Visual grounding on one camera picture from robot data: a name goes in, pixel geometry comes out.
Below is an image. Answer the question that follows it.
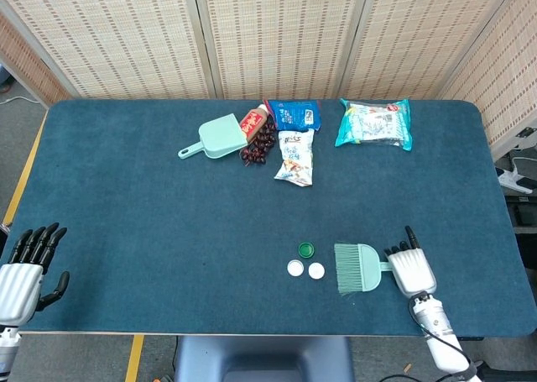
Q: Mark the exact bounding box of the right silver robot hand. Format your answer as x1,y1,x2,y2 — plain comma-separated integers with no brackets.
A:
383,225,437,298

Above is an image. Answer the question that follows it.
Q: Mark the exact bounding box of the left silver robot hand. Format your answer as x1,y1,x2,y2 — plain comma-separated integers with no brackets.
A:
0,222,70,327

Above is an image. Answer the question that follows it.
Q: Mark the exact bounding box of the white power strip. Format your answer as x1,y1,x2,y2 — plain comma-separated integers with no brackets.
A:
494,165,537,195

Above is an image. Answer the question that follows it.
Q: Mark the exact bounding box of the teal and clear package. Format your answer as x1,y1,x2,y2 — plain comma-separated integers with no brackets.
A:
334,97,414,152

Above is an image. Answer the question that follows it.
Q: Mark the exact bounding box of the blue felt table mat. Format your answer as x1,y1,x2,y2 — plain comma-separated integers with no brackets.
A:
8,99,537,337

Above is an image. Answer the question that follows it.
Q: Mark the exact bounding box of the white snack bag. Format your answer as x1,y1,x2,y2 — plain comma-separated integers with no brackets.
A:
274,128,315,188

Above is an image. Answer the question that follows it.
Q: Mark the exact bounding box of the blue snack bag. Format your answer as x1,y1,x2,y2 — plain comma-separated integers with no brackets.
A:
267,99,323,133

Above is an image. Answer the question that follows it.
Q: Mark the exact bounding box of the dark red grape bunch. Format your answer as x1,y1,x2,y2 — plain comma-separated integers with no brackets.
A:
238,121,278,167

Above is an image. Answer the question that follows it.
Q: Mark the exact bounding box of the woven bamboo screen panel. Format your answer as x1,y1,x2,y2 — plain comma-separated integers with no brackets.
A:
337,0,525,102
191,0,373,102
0,0,217,102
435,0,537,160
0,12,70,108

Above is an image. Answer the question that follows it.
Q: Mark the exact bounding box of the red brown snack box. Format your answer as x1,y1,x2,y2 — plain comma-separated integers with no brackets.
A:
238,103,272,144

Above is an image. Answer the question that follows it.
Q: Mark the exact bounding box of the mint green dustpan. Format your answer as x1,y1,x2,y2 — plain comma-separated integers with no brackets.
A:
177,113,249,160

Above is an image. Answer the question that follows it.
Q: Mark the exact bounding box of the white floor cable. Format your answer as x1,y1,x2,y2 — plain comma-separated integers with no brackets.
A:
0,95,41,106

